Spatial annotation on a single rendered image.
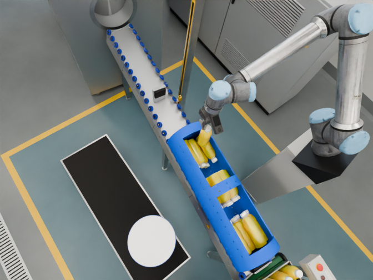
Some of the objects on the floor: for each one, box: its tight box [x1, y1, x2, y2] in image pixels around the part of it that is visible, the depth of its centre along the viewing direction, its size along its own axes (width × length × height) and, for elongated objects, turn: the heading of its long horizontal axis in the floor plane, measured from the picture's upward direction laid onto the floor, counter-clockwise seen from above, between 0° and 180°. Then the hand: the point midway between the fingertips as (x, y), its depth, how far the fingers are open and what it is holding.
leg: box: [119, 67, 131, 100], centre depth 266 cm, size 6×6×63 cm
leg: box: [207, 251, 223, 262], centre depth 208 cm, size 6×6×63 cm
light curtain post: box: [178, 0, 205, 112], centre depth 212 cm, size 6×6×170 cm
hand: (207, 128), depth 139 cm, fingers closed on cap, 4 cm apart
